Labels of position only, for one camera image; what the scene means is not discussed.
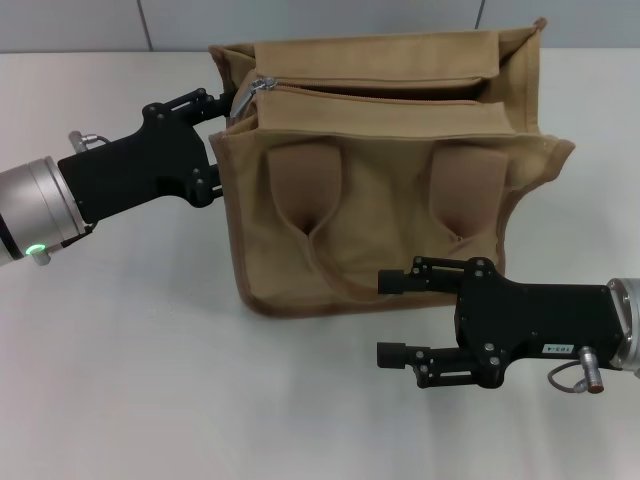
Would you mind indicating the silver metal zipper pull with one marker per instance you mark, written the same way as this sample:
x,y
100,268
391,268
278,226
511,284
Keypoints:
x,y
242,102

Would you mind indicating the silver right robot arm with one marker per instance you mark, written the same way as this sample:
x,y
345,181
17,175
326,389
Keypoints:
x,y
630,325

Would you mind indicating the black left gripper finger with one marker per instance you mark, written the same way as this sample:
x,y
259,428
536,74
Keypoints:
x,y
212,182
205,102

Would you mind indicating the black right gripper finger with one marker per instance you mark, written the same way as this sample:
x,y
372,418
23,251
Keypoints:
x,y
392,282
390,352

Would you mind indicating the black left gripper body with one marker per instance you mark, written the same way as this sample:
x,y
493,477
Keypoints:
x,y
130,170

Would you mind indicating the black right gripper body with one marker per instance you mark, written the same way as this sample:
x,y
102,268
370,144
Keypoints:
x,y
530,320

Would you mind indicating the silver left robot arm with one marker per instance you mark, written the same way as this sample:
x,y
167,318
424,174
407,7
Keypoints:
x,y
30,200

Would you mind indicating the khaki canvas food bag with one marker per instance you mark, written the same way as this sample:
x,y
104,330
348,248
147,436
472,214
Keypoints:
x,y
380,200

